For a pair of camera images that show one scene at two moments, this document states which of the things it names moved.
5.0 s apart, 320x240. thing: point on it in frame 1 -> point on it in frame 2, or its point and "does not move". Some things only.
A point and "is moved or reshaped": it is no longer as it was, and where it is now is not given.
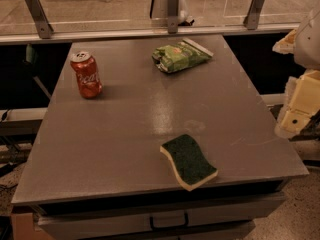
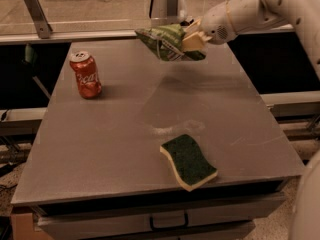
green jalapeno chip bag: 172,57 is moved or reshaped
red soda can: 85,68 does not move
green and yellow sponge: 189,164 does not move
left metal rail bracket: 44,28 does not move
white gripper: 309,43 -> 216,24
